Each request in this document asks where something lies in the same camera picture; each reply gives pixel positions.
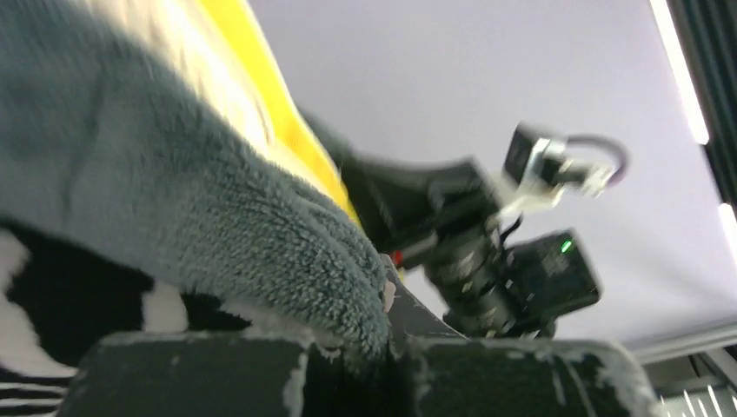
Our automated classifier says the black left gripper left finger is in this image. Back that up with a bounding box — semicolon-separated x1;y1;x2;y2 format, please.
57;333;322;417

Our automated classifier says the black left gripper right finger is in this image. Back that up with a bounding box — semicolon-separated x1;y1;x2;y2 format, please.
382;255;660;416

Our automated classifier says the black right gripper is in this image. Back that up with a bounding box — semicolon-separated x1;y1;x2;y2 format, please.
301;110;501;269

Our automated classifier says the zebra striped pillowcase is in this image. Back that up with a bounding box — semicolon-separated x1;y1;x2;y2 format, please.
1;1;390;416

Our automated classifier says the white pillow with yellow edge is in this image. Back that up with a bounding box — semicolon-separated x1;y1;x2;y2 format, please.
78;0;358;221

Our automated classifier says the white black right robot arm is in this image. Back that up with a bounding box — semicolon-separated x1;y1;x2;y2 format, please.
306;116;601;338

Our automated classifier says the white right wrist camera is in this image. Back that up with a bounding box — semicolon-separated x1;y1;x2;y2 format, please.
490;122;629;216

